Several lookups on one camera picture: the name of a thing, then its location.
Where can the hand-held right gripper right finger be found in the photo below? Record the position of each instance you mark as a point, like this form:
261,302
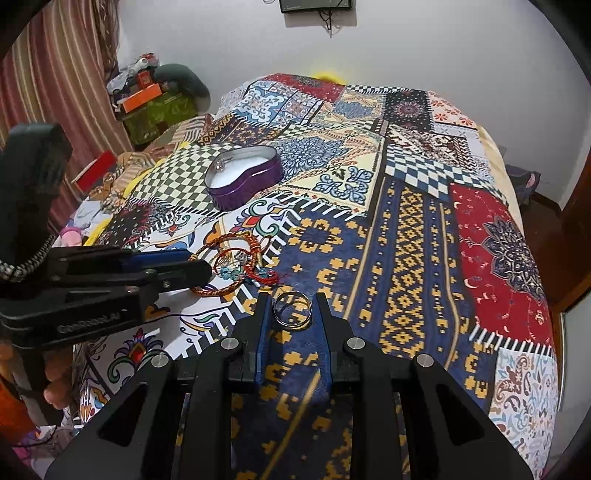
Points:
324,344

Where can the wall-mounted black screen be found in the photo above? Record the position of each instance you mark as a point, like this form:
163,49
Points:
316,3

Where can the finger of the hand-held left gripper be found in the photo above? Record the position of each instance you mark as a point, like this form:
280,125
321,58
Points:
184,276
161,257

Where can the dark cloth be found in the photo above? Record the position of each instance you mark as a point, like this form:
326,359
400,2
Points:
524,182

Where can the orange box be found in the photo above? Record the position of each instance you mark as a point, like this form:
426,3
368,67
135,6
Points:
138,99

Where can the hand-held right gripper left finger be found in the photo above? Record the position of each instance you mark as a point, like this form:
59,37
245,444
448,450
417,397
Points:
262,339

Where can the purple heart-shaped tin box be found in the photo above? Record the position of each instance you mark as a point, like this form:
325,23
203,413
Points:
244,182

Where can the red flat box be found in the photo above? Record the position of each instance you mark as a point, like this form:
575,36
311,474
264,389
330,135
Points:
94,170

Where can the striped curtain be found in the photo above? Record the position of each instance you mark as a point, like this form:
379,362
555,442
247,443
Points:
51,83

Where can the green patterned box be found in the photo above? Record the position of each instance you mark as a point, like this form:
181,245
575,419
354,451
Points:
157,115

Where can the patchwork printed blanket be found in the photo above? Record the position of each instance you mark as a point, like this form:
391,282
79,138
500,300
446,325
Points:
406,221

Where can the person's left hand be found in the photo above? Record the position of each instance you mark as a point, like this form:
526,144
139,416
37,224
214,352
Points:
59,374

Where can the pink plush toy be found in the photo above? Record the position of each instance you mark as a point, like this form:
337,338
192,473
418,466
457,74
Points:
71,236

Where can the yellow pillow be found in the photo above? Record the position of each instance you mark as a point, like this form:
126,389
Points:
328,75

